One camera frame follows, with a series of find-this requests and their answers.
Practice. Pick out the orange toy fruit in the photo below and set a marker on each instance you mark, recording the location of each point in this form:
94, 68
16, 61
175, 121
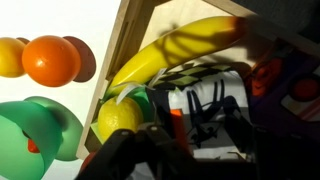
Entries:
50, 61

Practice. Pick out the small red toy fruit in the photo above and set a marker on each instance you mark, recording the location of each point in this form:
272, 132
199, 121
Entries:
32, 146

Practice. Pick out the purple plush cube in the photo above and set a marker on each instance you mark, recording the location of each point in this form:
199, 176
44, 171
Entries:
270, 76

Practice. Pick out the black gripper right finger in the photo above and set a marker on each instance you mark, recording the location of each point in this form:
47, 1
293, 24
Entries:
238, 128

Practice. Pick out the wooden crate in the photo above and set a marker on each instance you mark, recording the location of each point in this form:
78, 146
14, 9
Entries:
111, 63

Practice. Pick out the green plastic bowl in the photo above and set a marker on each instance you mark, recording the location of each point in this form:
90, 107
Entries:
20, 133

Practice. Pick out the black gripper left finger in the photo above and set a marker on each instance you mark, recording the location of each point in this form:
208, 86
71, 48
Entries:
133, 156

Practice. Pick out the red toy apple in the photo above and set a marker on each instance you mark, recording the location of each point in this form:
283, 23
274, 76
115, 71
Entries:
88, 161

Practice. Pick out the yellow toy banana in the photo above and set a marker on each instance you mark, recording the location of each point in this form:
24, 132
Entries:
173, 50

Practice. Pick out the yellow toy lemon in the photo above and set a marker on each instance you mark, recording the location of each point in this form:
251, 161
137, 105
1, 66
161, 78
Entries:
10, 56
116, 116

